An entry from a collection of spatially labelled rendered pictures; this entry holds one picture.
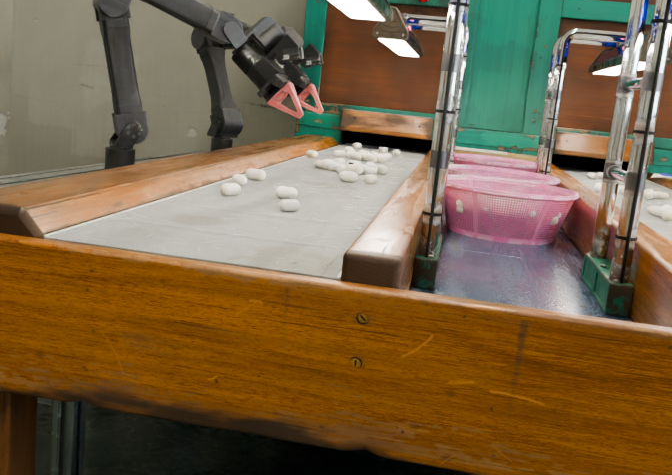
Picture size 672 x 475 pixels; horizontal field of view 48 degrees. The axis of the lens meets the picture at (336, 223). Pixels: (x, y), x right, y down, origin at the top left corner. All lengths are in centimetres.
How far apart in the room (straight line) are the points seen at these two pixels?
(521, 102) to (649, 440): 187
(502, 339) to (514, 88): 186
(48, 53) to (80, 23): 22
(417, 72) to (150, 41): 158
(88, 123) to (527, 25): 220
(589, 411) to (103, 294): 46
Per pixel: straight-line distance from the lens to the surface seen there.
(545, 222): 140
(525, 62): 251
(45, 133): 398
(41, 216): 82
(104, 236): 81
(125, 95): 167
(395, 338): 69
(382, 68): 252
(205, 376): 74
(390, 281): 70
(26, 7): 404
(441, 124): 95
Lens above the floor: 91
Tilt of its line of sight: 10 degrees down
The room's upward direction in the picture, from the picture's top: 6 degrees clockwise
